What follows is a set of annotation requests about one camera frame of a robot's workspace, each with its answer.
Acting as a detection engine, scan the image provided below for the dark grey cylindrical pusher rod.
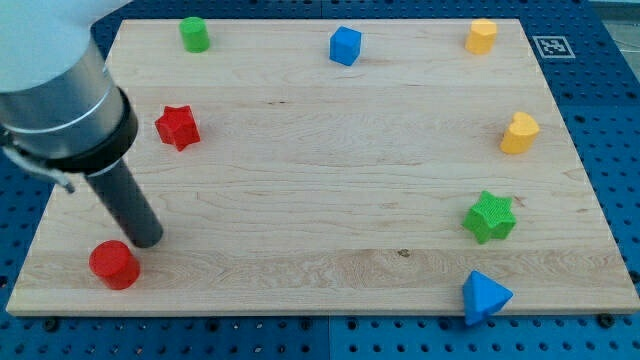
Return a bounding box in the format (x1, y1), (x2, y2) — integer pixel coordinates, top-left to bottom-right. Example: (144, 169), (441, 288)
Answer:
(85, 159), (163, 248)

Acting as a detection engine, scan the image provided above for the blue cube block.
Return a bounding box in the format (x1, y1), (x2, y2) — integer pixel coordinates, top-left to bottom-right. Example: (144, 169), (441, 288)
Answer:
(329, 26), (362, 66)

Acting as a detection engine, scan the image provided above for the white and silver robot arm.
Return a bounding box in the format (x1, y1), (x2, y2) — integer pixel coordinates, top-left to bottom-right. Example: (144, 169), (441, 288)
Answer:
(1, 0), (138, 173)

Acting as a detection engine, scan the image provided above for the yellow heart block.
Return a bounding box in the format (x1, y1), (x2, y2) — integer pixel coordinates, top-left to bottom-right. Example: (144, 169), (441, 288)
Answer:
(499, 112), (540, 155)

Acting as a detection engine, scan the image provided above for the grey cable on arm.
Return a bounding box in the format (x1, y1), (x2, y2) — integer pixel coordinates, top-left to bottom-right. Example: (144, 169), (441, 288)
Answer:
(0, 130), (77, 195)

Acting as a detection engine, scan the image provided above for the green star block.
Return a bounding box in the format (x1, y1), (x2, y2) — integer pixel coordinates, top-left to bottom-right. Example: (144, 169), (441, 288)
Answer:
(462, 190), (517, 244)

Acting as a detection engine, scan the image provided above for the yellow hexagon block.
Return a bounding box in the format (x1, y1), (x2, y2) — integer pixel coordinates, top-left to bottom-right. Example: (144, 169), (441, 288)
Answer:
(465, 18), (498, 55)

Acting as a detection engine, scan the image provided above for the blue triangular block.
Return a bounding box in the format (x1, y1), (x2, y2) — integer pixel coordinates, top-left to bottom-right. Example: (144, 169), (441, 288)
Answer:
(462, 270), (513, 326)

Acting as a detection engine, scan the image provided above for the red star block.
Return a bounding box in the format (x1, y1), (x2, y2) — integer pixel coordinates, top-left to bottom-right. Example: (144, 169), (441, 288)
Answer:
(154, 105), (201, 152)

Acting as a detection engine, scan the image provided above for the red cylinder block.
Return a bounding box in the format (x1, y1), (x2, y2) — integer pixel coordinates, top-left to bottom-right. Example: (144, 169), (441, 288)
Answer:
(89, 240), (141, 290)

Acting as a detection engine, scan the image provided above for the white fiducial marker tag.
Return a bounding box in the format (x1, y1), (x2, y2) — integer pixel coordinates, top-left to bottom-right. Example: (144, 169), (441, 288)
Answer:
(533, 35), (575, 59)

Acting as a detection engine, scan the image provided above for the light wooden board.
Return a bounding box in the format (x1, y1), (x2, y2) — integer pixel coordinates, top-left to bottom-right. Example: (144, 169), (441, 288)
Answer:
(6, 19), (639, 317)

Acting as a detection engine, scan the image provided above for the green cylinder block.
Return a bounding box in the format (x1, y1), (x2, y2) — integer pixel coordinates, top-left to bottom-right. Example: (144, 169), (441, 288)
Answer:
(179, 17), (210, 53)

